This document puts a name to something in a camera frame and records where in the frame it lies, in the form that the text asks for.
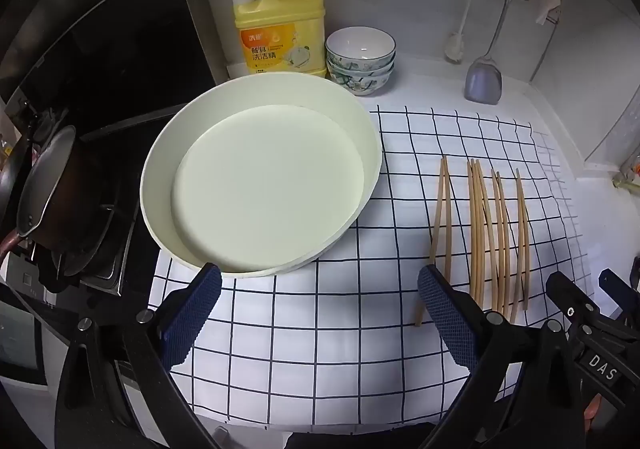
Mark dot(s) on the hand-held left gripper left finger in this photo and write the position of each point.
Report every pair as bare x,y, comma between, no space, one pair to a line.
195,309

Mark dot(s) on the brass pipe fitting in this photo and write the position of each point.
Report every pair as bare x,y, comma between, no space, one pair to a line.
629,179

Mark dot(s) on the yellow dish soap bottle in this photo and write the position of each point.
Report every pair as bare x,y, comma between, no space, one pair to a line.
280,29

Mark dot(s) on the dark cooking pan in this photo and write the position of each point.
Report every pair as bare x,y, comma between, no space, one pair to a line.
55,189

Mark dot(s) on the gas stove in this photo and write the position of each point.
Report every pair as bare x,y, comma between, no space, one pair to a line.
100,254

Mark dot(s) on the white checked cloth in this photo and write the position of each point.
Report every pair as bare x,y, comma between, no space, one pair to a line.
325,329

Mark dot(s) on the black range hood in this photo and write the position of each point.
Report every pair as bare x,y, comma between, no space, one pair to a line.
110,44

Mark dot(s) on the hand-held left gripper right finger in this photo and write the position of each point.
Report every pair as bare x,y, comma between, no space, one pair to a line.
445,314

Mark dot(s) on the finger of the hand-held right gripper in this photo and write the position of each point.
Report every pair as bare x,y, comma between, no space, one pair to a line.
622,291
567,295

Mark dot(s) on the group of wooden chopsticks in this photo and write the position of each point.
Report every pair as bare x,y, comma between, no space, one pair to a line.
476,229

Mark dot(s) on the white round tray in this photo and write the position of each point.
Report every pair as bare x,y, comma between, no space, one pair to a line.
265,179

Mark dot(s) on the white floral bowl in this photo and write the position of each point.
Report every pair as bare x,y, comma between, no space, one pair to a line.
382,69
360,46
360,86

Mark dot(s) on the metal spatula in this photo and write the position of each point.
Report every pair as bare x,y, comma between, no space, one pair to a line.
482,79

